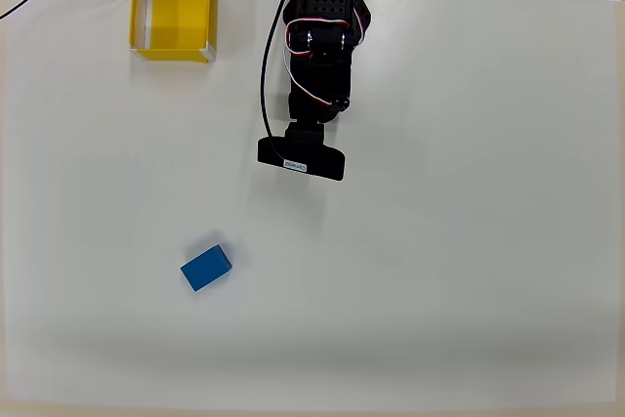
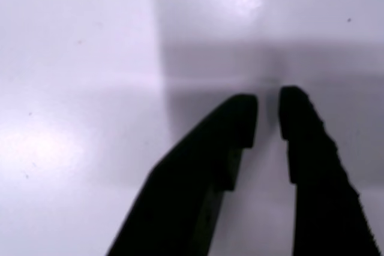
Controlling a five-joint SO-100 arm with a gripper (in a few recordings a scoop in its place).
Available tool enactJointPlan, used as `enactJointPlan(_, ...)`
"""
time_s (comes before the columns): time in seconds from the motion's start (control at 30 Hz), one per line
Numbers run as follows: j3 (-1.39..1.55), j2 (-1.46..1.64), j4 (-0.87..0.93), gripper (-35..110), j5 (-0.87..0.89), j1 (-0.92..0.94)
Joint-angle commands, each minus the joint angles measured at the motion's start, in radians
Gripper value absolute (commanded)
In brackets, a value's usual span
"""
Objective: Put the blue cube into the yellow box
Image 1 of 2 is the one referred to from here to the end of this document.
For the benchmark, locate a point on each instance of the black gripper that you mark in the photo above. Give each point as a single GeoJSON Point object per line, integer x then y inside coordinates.
{"type": "Point", "coordinates": [312, 111]}

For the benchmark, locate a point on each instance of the blue rectangular block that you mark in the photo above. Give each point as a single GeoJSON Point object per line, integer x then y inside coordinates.
{"type": "Point", "coordinates": [205, 268]}

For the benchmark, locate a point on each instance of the yellow open cardboard box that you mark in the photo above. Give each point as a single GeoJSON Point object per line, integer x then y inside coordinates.
{"type": "Point", "coordinates": [180, 16]}

